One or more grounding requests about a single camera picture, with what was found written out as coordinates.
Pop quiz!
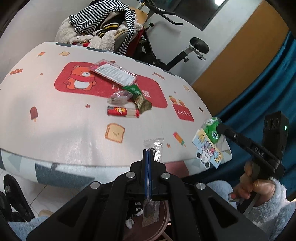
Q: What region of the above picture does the green frog toy package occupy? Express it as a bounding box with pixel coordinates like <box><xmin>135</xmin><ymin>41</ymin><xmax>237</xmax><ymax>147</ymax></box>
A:
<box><xmin>192</xmin><ymin>117</ymin><xmax>232</xmax><ymax>169</ymax></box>

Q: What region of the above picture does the clear plastic sachet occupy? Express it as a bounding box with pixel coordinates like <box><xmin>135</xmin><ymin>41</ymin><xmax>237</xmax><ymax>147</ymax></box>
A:
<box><xmin>142</xmin><ymin>138</ymin><xmax>164</xmax><ymax>217</ymax></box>

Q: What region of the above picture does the brown round trash bin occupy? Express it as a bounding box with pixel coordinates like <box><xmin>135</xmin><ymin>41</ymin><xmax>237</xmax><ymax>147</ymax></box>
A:
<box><xmin>123</xmin><ymin>201</ymin><xmax>170</xmax><ymax>240</ymax></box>

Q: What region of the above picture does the person's right hand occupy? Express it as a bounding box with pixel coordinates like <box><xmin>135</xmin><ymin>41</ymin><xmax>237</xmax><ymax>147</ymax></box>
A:
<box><xmin>228</xmin><ymin>161</ymin><xmax>275</xmax><ymax>206</ymax></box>

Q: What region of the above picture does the light blue fleece sleeve right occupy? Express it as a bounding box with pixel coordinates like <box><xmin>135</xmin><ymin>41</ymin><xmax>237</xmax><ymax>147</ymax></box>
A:
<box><xmin>208</xmin><ymin>178</ymin><xmax>295</xmax><ymax>240</ymax></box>

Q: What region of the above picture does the light blue fleece sleeve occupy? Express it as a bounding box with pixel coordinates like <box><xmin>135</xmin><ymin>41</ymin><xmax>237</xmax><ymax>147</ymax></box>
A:
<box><xmin>208</xmin><ymin>178</ymin><xmax>295</xmax><ymax>240</ymax></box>
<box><xmin>8</xmin><ymin>216</ymin><xmax>48</xmax><ymax>241</ymax></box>

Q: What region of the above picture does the blue curtain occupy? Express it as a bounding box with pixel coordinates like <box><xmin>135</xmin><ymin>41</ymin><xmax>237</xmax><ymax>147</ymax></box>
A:
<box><xmin>217</xmin><ymin>33</ymin><xmax>295</xmax><ymax>193</ymax></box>

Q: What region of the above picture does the orange wooden door panel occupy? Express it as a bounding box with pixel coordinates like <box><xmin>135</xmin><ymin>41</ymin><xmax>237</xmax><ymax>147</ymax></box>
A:
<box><xmin>193</xmin><ymin>1</ymin><xmax>288</xmax><ymax>115</ymax></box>

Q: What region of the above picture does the light blue fleece sleeve left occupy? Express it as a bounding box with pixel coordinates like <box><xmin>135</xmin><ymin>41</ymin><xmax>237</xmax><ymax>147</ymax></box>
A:
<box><xmin>8</xmin><ymin>216</ymin><xmax>48</xmax><ymax>241</ymax></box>

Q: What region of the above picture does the green gold snack wrapper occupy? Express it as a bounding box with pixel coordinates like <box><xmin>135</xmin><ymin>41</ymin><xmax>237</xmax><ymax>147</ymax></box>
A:
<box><xmin>123</xmin><ymin>84</ymin><xmax>152</xmax><ymax>114</ymax></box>

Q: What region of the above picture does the black exercise bike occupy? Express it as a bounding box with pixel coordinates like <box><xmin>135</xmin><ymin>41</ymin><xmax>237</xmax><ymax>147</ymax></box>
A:
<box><xmin>129</xmin><ymin>0</ymin><xmax>210</xmax><ymax>71</ymax></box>

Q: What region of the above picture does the patterned foam play mat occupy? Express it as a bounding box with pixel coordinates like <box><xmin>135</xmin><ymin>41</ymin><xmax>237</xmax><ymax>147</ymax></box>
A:
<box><xmin>0</xmin><ymin>41</ymin><xmax>232</xmax><ymax>190</ymax></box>

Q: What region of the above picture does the red white snack tube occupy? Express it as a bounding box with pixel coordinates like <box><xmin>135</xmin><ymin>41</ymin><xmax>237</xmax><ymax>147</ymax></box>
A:
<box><xmin>107</xmin><ymin>106</ymin><xmax>140</xmax><ymax>118</ymax></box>

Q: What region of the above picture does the clear crumpled plastic wrapper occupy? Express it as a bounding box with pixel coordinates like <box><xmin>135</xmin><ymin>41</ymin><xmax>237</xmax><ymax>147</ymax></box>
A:
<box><xmin>107</xmin><ymin>90</ymin><xmax>133</xmax><ymax>106</ymax></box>

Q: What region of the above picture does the dark window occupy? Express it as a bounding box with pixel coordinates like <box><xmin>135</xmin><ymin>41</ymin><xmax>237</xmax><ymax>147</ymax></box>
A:
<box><xmin>140</xmin><ymin>0</ymin><xmax>227</xmax><ymax>30</ymax></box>

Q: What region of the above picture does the striped black white shirt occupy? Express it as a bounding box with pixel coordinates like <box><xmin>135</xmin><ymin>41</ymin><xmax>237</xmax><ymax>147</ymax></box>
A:
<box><xmin>68</xmin><ymin>0</ymin><xmax>137</xmax><ymax>56</ymax></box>

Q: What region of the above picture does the white fleece garment pile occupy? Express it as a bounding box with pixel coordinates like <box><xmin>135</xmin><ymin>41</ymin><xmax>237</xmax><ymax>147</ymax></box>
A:
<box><xmin>55</xmin><ymin>11</ymin><xmax>129</xmax><ymax>54</ymax></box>

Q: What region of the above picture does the black tracking camera box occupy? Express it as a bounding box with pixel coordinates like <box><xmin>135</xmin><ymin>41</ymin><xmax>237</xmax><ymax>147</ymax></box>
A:
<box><xmin>262</xmin><ymin>111</ymin><xmax>289</xmax><ymax>161</ymax></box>

